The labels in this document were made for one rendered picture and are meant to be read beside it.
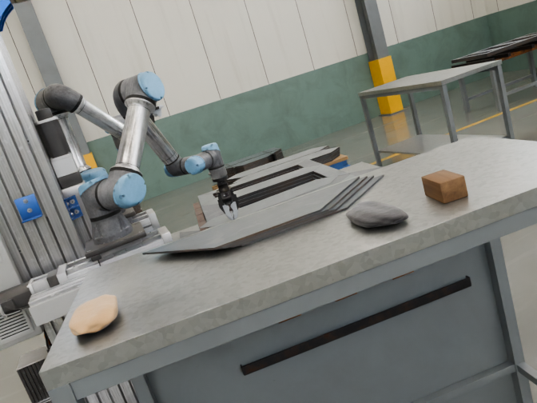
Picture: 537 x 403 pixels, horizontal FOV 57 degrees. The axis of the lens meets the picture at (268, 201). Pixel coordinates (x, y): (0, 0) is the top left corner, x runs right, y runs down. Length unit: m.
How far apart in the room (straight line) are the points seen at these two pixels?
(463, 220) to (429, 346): 0.90
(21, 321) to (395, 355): 1.40
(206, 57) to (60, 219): 7.66
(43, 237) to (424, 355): 1.49
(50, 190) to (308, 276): 1.32
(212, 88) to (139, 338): 8.65
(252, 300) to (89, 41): 8.56
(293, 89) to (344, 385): 8.50
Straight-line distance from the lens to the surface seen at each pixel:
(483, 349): 2.05
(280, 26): 10.06
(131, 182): 1.79
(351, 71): 10.57
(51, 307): 1.86
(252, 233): 1.26
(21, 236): 2.12
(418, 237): 1.06
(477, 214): 1.12
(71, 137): 2.53
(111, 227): 1.91
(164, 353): 1.02
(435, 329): 1.91
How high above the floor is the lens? 1.43
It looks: 13 degrees down
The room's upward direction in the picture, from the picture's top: 17 degrees counter-clockwise
